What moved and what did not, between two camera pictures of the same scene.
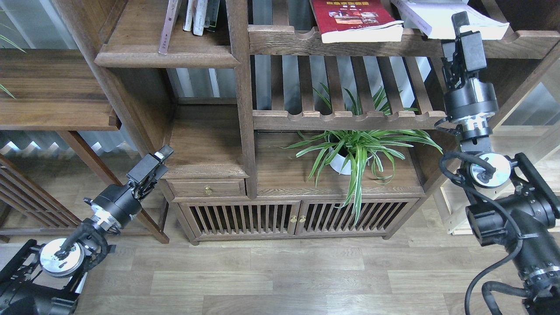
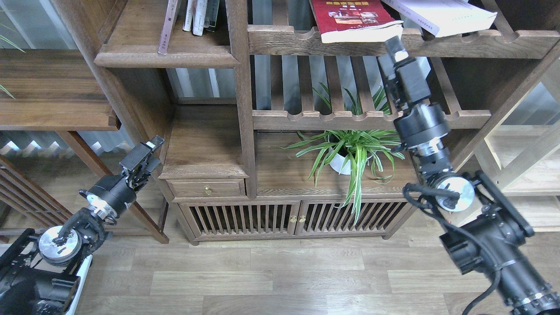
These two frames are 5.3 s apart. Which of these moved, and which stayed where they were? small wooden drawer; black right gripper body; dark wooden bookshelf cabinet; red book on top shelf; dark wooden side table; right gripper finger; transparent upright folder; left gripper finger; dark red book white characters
Moved: black right gripper body; right gripper finger; left gripper finger
Stayed: small wooden drawer; dark wooden bookshelf cabinet; dark red book white characters; red book on top shelf; dark wooden side table; transparent upright folder
